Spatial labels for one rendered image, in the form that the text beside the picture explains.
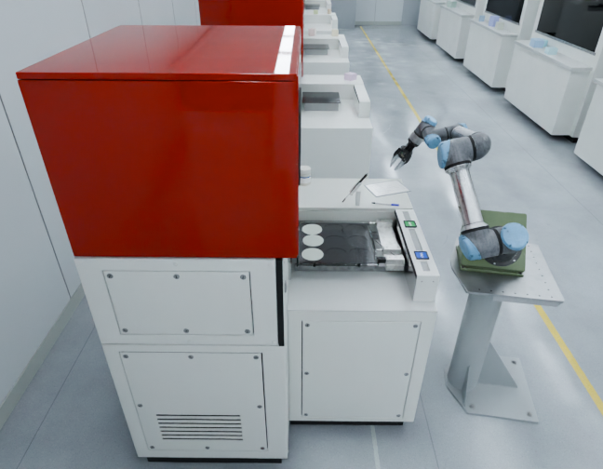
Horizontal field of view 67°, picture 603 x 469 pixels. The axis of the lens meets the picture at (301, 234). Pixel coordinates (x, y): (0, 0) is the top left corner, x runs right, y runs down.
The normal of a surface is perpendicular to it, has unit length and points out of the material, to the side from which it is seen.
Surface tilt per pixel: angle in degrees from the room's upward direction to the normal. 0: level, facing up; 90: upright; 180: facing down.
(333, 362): 90
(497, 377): 90
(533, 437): 0
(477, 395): 0
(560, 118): 90
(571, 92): 90
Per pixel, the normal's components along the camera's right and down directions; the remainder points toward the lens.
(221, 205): 0.00, 0.54
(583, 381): 0.00, -0.84
